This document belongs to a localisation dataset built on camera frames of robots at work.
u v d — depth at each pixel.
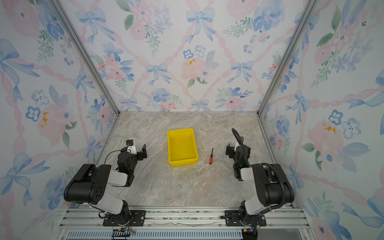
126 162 0.70
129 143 0.78
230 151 0.86
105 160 0.97
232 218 0.73
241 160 0.71
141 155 0.84
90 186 0.45
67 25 0.74
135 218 0.74
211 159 0.95
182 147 0.94
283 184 0.43
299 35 0.77
